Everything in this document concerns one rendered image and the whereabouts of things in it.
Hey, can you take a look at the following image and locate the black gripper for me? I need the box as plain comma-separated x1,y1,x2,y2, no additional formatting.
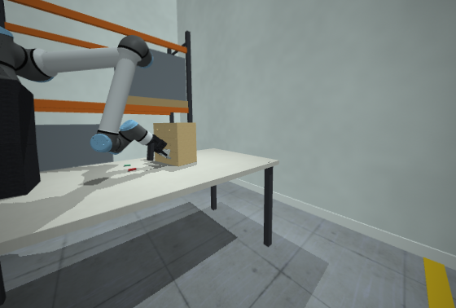
146,134,172,159

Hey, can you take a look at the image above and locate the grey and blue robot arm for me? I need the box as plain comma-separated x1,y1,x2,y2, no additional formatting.
0,27,153,155

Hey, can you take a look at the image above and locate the tan chest of drawers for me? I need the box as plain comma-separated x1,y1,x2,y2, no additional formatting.
153,123,197,166

